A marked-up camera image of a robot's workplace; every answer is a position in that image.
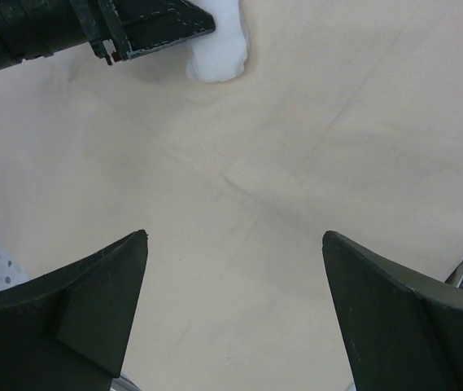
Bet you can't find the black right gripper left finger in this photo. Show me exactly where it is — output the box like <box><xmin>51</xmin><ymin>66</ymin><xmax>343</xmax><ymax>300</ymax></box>
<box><xmin>0</xmin><ymin>230</ymin><xmax>148</xmax><ymax>390</ymax></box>

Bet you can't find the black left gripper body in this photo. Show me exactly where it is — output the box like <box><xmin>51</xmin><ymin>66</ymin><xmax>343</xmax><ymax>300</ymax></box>
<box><xmin>0</xmin><ymin>1</ymin><xmax>129</xmax><ymax>70</ymax></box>

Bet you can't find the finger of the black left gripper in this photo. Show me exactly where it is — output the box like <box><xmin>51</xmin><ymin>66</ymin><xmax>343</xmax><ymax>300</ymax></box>
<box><xmin>109</xmin><ymin>1</ymin><xmax>216</xmax><ymax>60</ymax></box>

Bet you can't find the white gauze pad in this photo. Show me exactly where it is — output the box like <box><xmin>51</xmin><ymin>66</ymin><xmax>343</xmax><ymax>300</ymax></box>
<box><xmin>186</xmin><ymin>0</ymin><xmax>248</xmax><ymax>83</ymax></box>

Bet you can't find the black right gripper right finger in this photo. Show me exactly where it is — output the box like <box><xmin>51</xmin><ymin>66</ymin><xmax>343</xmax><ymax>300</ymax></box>
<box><xmin>322</xmin><ymin>231</ymin><xmax>463</xmax><ymax>390</ymax></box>

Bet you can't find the beige cloth mat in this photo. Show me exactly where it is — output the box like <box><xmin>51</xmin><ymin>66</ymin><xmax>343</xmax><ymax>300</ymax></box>
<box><xmin>0</xmin><ymin>1</ymin><xmax>463</xmax><ymax>390</ymax></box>

